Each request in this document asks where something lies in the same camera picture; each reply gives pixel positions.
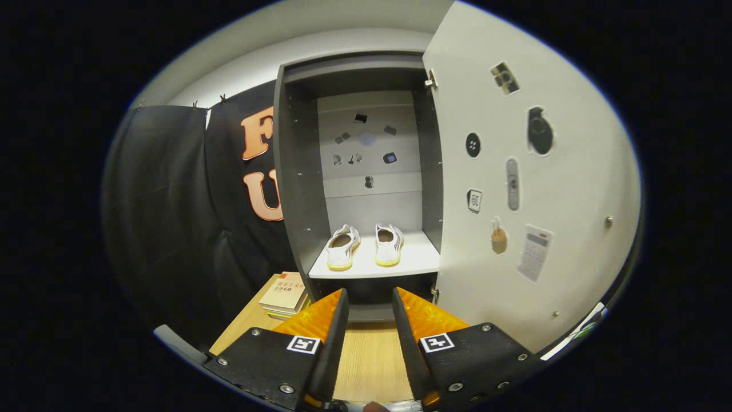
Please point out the beige shoe cabinet door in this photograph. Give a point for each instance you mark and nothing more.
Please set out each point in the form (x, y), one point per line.
(572, 189)

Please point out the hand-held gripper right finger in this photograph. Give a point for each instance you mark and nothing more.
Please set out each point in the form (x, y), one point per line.
(409, 349)

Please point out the metal door hinge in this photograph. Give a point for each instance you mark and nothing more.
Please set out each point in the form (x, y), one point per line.
(436, 294)
(431, 81)

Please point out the beige cover book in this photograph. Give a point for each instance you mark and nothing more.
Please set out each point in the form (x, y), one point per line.
(283, 292)

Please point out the black backdrop cloth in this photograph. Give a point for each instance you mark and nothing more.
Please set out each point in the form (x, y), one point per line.
(171, 229)

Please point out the white canvas shoe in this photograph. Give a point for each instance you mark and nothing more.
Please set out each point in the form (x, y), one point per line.
(389, 249)
(342, 252)

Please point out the yellow edged book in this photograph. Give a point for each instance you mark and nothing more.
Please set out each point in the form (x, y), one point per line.
(303, 303)

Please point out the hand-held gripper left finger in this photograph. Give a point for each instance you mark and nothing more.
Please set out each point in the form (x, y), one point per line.
(334, 349)

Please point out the row of black cloth clips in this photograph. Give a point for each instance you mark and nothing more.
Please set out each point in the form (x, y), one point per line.
(223, 98)

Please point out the dark grey shoe cabinet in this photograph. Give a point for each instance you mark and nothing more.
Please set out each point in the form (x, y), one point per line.
(297, 200)

